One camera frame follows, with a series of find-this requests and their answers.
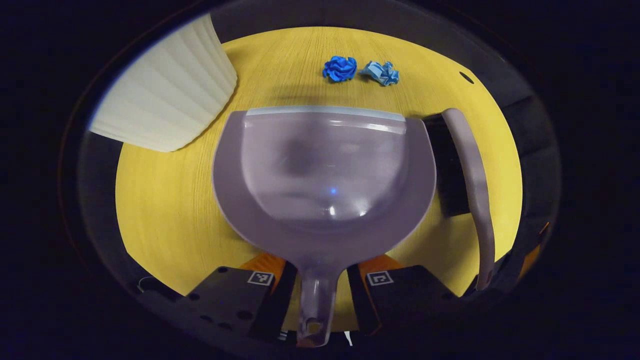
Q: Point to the light blue paper ball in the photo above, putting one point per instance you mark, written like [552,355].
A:
[382,73]

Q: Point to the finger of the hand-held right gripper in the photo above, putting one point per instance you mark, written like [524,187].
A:
[530,260]

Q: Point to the white ribbed garbage bin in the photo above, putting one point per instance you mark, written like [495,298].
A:
[165,95]

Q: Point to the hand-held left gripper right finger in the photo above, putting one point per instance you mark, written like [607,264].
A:
[362,300]

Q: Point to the pink plastic dustpan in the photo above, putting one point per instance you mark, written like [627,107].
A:
[325,165]

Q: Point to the dark blue paper ball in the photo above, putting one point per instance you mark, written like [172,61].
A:
[340,69]

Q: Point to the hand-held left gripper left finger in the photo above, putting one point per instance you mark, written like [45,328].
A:
[272,305]

